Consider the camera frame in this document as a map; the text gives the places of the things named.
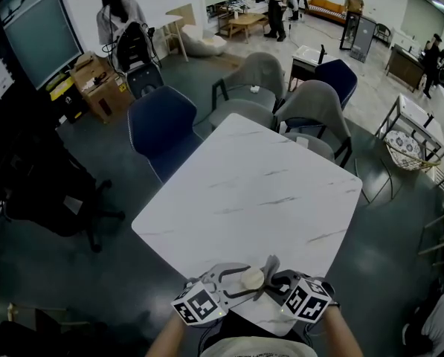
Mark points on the person's right forearm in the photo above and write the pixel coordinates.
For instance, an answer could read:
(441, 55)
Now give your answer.
(342, 335)

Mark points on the white desk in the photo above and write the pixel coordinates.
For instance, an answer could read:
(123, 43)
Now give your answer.
(166, 19)

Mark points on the yellow and black bin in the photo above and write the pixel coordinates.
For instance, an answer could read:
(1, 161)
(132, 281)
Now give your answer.
(68, 99)

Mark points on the light wooden board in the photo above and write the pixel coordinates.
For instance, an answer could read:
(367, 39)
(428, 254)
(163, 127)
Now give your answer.
(183, 13)

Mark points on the brown cardboard box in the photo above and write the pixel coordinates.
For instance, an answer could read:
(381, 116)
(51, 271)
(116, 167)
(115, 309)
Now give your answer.
(104, 91)

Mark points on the dark rattan chair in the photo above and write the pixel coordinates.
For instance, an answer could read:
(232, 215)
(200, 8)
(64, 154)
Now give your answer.
(382, 32)

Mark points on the grey glass door cabinet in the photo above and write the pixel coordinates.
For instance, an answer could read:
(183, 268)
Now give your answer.
(363, 39)

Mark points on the wooden coffee table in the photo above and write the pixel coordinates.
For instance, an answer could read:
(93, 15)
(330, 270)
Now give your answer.
(247, 20)

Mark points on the brown wooden cabinet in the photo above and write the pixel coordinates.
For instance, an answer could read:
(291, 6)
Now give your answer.
(405, 67)

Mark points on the person's dark trousers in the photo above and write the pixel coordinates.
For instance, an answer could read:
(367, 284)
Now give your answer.
(240, 327)

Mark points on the person's white printed t-shirt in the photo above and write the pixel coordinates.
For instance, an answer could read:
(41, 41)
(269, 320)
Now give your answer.
(259, 349)

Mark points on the black backpack rig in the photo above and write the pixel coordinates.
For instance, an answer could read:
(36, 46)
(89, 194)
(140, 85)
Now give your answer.
(130, 47)

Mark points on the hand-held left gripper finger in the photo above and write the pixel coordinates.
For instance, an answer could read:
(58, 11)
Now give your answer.
(238, 298)
(216, 270)

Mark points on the frosted glass panel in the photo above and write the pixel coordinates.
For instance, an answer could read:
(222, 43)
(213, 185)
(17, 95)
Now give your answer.
(43, 41)

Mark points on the dark blue chair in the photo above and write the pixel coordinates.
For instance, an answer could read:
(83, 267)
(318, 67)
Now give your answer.
(164, 125)
(338, 77)

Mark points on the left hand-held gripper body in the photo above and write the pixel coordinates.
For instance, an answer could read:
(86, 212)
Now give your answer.
(199, 305)

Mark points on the small white adapter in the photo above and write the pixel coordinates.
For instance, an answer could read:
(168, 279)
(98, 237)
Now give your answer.
(254, 89)

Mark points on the grey cloth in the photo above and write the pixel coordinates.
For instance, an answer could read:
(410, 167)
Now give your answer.
(270, 268)

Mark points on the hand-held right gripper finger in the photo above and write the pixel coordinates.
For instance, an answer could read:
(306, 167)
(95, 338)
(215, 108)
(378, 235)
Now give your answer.
(280, 296)
(290, 276)

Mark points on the black metal frame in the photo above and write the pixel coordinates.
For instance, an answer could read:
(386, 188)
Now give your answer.
(342, 30)

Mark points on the grey upholstered chair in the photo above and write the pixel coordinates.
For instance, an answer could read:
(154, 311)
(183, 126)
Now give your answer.
(259, 71)
(316, 106)

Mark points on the person's left forearm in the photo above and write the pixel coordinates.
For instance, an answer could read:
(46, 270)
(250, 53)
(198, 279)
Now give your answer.
(164, 338)

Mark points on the black faucet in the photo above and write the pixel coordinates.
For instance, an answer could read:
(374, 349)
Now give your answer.
(429, 120)
(322, 53)

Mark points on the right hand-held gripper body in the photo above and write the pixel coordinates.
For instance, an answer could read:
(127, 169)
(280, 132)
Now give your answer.
(307, 301)

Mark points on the orange sofa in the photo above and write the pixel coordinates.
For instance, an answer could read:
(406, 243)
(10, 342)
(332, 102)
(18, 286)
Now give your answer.
(327, 7)

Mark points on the small white box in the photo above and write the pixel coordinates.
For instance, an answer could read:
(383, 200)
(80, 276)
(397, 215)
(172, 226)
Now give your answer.
(302, 141)

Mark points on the ceiling light tube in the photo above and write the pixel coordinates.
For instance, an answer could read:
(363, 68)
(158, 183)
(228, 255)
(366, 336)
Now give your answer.
(440, 4)

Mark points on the white beanbag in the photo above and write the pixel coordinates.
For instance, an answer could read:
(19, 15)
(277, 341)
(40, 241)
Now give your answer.
(203, 43)

